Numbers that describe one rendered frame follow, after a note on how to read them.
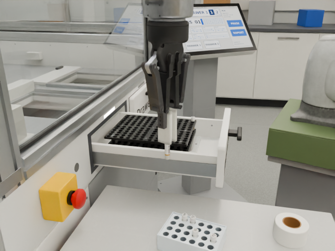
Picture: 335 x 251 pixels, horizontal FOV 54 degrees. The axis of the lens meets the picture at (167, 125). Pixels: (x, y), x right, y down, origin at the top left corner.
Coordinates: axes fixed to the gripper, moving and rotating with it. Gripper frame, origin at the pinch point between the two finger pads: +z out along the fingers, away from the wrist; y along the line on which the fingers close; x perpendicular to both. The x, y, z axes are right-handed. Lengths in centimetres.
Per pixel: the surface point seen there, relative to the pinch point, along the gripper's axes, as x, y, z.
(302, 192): 19, -56, 40
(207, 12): -54, -118, -15
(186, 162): -1.6, -10.6, 13.5
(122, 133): -21.6, -10.2, 10.8
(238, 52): -35, -119, 5
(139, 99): -36, -36, 10
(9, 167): -13.5, 26.1, 1.9
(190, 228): 6.4, 0.7, 22.2
